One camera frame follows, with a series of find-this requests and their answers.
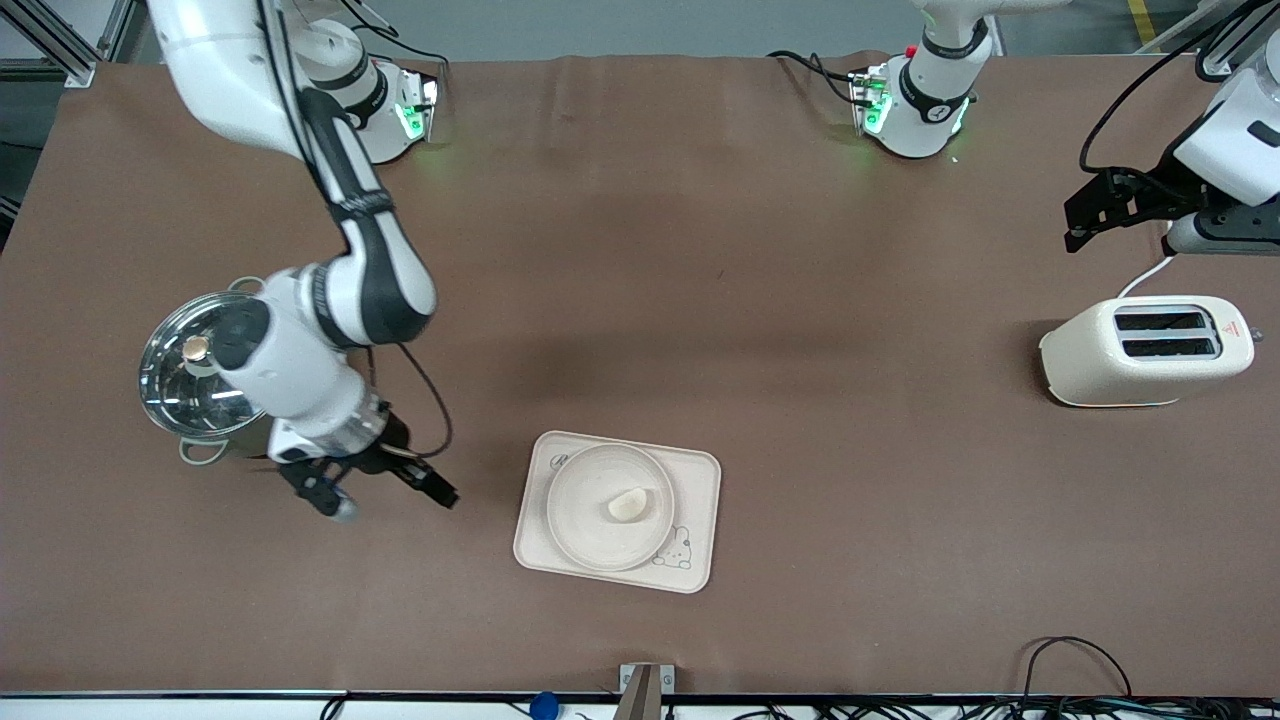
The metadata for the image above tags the round cream plate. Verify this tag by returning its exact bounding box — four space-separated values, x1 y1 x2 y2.
546 443 677 573

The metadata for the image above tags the cream rabbit print tray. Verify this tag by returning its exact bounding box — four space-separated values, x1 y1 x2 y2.
513 430 723 595

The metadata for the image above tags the grey electric cooking pot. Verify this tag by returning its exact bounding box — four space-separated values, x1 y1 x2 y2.
138 276 276 467

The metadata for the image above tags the cream two-slot toaster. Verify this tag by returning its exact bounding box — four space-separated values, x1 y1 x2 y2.
1038 295 1257 408

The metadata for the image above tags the glass pot lid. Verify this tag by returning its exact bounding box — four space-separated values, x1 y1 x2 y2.
139 292 266 438

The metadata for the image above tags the brown table mat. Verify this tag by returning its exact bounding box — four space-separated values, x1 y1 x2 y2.
0 52 1280 698

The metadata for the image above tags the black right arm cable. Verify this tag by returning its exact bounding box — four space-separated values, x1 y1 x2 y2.
360 343 454 459

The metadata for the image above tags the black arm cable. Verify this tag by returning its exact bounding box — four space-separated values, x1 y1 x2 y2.
1078 0 1261 176
360 343 454 459

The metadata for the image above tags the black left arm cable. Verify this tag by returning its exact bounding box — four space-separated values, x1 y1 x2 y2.
1078 0 1261 176

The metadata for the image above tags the white toaster power cable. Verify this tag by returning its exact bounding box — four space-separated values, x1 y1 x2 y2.
1118 255 1177 299

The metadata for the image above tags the aluminium frame post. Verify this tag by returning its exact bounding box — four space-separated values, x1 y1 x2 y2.
0 0 136 89
1197 20 1251 79

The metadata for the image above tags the black base power cable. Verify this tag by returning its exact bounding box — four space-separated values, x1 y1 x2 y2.
766 48 863 107

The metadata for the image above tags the black looped cable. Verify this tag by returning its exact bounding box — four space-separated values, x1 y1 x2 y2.
1020 635 1134 701

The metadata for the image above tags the tangled black cable bundle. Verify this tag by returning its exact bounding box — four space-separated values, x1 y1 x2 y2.
700 697 1280 720

